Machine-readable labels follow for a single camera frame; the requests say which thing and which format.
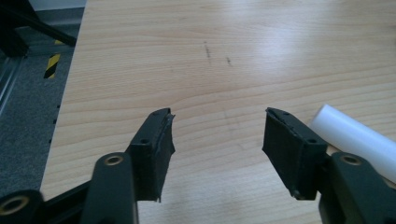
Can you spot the yellow black hazard tape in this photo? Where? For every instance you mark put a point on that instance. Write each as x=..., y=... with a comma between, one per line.
x=52, y=66

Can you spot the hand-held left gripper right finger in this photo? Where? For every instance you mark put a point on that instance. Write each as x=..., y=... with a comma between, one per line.
x=291, y=158

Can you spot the white plastic cylinder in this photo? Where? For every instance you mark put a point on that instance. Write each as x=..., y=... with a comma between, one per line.
x=358, y=140

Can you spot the black stand leg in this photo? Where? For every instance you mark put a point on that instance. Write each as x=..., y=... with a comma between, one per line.
x=18, y=21

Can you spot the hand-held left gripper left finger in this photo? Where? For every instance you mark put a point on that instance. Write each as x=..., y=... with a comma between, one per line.
x=152, y=161

